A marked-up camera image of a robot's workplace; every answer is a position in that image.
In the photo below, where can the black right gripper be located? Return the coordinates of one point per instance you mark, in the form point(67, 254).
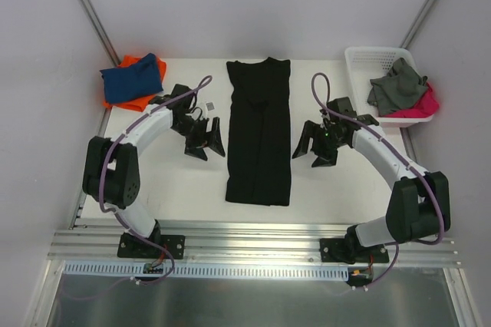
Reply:
point(319, 141)

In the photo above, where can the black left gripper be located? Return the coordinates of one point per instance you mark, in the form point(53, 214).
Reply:
point(201, 135)

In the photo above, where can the black t shirt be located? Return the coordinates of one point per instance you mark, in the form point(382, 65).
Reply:
point(259, 142)

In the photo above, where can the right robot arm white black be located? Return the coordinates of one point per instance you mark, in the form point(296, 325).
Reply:
point(419, 206)

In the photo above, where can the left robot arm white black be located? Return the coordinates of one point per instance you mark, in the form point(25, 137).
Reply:
point(112, 170)

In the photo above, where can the white plastic laundry basket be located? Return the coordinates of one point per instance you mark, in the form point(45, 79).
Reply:
point(365, 63)

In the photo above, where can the blue t shirt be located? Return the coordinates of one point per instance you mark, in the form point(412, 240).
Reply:
point(130, 81)

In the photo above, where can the grey green t shirt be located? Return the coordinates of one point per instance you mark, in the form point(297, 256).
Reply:
point(401, 88)

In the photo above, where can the pink t shirt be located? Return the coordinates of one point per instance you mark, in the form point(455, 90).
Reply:
point(427, 106)

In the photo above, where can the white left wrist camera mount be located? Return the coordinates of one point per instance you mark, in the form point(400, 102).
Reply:
point(208, 109)

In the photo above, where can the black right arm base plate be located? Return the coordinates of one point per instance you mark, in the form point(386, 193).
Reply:
point(340, 250)

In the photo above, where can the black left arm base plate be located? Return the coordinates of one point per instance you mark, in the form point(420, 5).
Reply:
point(131, 247)

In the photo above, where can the white slotted cable duct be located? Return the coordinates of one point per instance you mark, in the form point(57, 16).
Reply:
point(206, 271)

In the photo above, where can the aluminium mounting rail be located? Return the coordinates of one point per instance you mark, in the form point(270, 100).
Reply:
point(206, 242)

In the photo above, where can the left corner aluminium post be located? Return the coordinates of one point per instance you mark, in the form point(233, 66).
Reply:
point(100, 31)

